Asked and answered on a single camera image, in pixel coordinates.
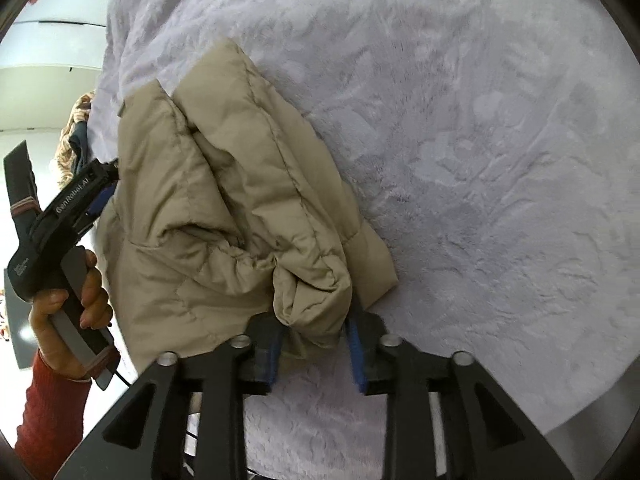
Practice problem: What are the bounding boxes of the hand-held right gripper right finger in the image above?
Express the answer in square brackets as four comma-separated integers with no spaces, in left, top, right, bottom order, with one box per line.
[345,310,576,480]

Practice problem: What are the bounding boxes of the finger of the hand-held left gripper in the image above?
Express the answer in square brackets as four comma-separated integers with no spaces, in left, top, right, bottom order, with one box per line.
[74,180,119,242]

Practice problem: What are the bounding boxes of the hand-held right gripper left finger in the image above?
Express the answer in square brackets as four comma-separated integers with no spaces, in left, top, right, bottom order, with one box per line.
[102,317,286,480]

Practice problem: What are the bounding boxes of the beige puffer jacket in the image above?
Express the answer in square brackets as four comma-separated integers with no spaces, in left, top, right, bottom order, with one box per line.
[95,37,399,376]

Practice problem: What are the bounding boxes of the person's left forearm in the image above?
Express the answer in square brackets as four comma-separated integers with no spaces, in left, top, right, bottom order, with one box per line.
[14,350,95,470]

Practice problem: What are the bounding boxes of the person's left hand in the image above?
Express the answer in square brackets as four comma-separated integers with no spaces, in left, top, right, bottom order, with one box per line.
[27,249,114,380]

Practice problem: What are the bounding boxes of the folded blue jeans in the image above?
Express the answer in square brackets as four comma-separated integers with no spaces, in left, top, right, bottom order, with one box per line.
[70,122,99,176]

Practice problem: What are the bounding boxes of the striped beige cloth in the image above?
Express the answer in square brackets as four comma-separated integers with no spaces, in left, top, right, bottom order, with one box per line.
[54,89,97,183]

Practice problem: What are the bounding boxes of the grey flat panel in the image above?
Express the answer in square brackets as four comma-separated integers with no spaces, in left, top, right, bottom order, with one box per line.
[2,269,38,372]

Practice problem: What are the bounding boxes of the white wardrobe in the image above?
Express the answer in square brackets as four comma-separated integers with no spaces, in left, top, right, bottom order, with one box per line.
[7,0,110,68]

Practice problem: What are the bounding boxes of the lavender plush blanket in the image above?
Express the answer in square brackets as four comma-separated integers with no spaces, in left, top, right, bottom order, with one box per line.
[95,0,636,480]

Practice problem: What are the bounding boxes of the dark strap with brown stripe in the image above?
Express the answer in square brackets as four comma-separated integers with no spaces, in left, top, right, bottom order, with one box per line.
[2,141,42,241]

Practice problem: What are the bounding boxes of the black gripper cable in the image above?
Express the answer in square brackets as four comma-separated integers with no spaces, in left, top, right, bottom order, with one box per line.
[107,369,143,388]

